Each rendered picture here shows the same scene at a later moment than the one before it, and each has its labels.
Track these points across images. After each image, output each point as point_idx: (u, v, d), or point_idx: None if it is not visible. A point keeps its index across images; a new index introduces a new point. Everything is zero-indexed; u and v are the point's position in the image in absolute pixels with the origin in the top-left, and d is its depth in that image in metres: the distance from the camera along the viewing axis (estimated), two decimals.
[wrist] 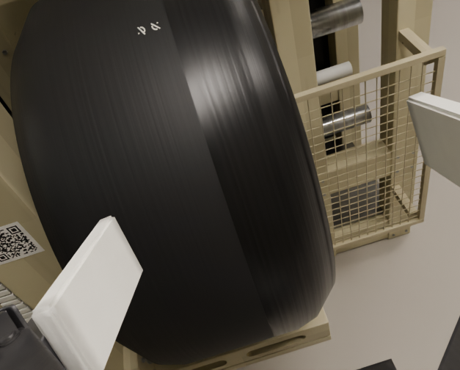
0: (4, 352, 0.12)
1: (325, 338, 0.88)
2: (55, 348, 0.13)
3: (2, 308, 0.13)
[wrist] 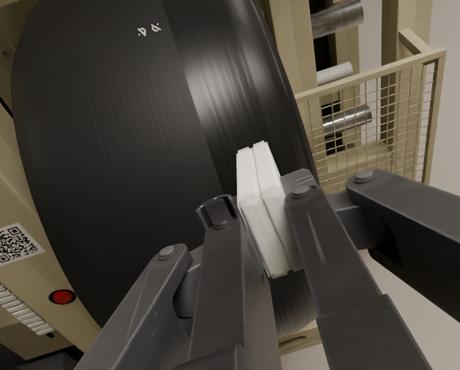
0: (216, 235, 0.13)
1: None
2: (256, 237, 0.14)
3: (223, 196, 0.14)
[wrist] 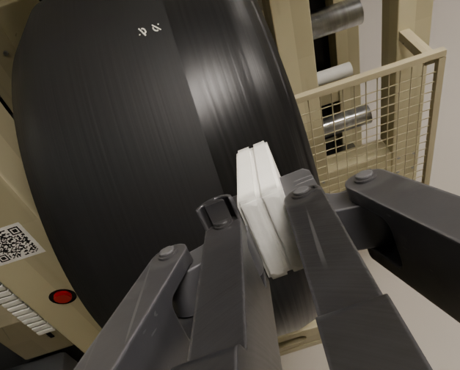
0: (216, 235, 0.13)
1: None
2: (256, 237, 0.14)
3: (223, 196, 0.14)
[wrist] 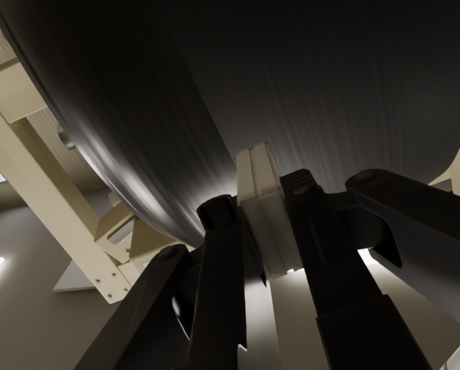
0: (216, 235, 0.13)
1: None
2: (256, 237, 0.14)
3: (223, 196, 0.14)
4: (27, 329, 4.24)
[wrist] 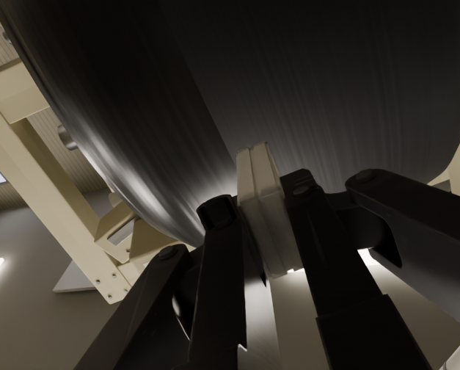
0: (216, 235, 0.13)
1: None
2: (256, 237, 0.14)
3: (223, 196, 0.14)
4: (27, 329, 4.24)
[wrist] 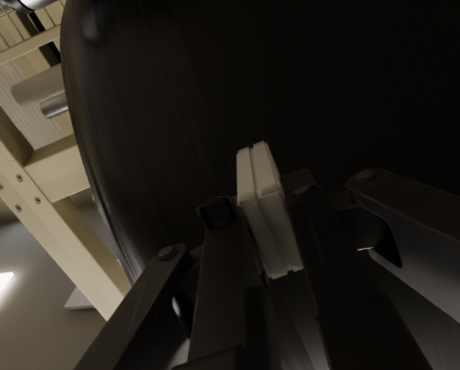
0: (216, 235, 0.13)
1: None
2: (256, 237, 0.14)
3: (223, 196, 0.14)
4: (39, 346, 4.29)
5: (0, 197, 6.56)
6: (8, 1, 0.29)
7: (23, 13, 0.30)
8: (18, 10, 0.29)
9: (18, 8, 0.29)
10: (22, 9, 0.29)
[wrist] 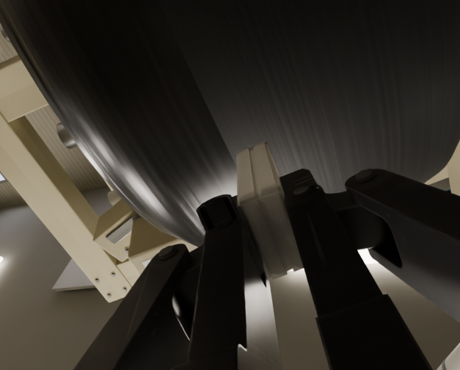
0: (216, 235, 0.13)
1: None
2: (256, 237, 0.14)
3: (223, 196, 0.14)
4: (26, 327, 4.24)
5: None
6: None
7: None
8: None
9: None
10: None
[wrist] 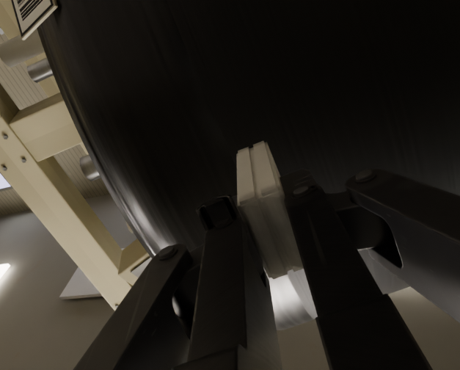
0: (216, 235, 0.13)
1: None
2: (256, 237, 0.14)
3: (223, 196, 0.14)
4: (34, 335, 4.30)
5: None
6: None
7: None
8: None
9: None
10: None
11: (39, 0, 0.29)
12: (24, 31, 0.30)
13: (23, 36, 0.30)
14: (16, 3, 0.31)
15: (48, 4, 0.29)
